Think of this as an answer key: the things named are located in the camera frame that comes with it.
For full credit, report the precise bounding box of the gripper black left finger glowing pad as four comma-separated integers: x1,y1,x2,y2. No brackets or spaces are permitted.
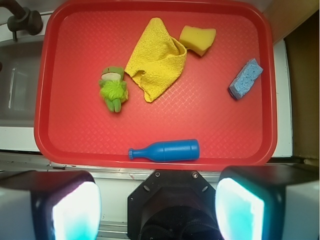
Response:
0,170,102,240

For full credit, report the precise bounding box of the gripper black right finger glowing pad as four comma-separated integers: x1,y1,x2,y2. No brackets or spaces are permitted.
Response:
215,165,320,240

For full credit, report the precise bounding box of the blue sponge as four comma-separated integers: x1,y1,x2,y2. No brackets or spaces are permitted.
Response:
228,58,264,100

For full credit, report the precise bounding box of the yellow sponge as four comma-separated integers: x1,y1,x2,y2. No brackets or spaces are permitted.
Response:
179,25,217,57

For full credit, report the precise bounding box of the blue plastic bottle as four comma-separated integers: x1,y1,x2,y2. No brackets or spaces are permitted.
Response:
128,139,200,163

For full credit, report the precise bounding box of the green plush toy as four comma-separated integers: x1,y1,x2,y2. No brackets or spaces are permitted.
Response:
98,66,129,113

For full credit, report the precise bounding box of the red plastic tray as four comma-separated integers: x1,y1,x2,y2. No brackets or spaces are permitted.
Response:
34,0,278,171

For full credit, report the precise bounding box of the stainless steel sink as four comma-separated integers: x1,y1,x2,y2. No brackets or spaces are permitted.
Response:
0,35,44,128

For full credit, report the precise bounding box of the yellow knitted cloth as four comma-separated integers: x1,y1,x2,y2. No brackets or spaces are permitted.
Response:
124,17,187,103

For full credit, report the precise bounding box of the dark metal faucet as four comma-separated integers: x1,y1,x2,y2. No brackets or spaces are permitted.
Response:
0,4,44,42

